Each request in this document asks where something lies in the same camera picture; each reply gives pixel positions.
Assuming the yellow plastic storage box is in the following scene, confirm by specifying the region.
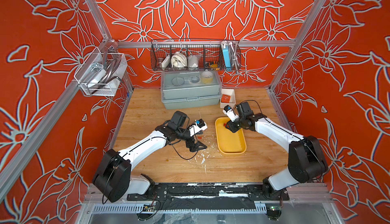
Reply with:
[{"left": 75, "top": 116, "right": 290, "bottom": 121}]
[{"left": 215, "top": 117, "right": 247, "bottom": 155}]

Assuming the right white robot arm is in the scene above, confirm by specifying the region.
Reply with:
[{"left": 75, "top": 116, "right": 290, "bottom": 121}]
[{"left": 223, "top": 100, "right": 328, "bottom": 200}]

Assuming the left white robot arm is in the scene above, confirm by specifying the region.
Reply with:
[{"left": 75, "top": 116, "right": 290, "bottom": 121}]
[{"left": 92, "top": 111, "right": 207, "bottom": 203}]

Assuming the blue box in basket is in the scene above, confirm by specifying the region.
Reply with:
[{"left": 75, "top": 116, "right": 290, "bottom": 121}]
[{"left": 221, "top": 41, "right": 231, "bottom": 71}]

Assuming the orange plug adapter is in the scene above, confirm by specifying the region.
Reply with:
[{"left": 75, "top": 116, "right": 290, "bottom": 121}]
[{"left": 221, "top": 95, "right": 231, "bottom": 103}]

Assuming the white square plastic bin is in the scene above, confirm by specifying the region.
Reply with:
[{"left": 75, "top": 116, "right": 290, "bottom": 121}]
[{"left": 220, "top": 88, "right": 236, "bottom": 109}]

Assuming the grey plastic toolbox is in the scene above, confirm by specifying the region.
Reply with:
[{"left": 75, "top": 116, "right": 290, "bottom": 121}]
[{"left": 160, "top": 71, "right": 222, "bottom": 110}]

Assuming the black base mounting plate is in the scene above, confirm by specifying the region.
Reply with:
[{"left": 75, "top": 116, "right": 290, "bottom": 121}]
[{"left": 125, "top": 182, "right": 289, "bottom": 201}]

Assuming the yellow tape roll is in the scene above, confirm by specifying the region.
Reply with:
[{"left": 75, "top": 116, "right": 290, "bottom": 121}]
[{"left": 201, "top": 71, "right": 214, "bottom": 84}]

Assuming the white cloth in basket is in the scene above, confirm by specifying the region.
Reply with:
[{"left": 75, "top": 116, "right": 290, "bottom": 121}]
[{"left": 171, "top": 52, "right": 188, "bottom": 69}]

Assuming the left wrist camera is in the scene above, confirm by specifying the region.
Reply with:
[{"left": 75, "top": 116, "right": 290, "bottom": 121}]
[{"left": 188, "top": 119, "right": 208, "bottom": 137}]

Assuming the black wire wall basket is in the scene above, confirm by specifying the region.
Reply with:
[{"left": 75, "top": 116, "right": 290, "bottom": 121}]
[{"left": 150, "top": 39, "right": 241, "bottom": 72}]

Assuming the clear acrylic wall box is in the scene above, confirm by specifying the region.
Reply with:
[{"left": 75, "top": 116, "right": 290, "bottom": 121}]
[{"left": 74, "top": 47, "right": 128, "bottom": 97}]

